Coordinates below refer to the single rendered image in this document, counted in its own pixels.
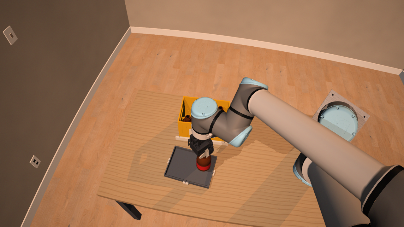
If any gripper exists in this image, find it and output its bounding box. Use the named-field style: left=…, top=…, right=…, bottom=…
left=188, top=134, right=214, bottom=159

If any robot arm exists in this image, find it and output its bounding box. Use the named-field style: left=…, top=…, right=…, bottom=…
left=191, top=77, right=404, bottom=227

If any yellow bottle crate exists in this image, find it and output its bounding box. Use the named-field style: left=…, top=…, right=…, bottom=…
left=178, top=96, right=228, bottom=141

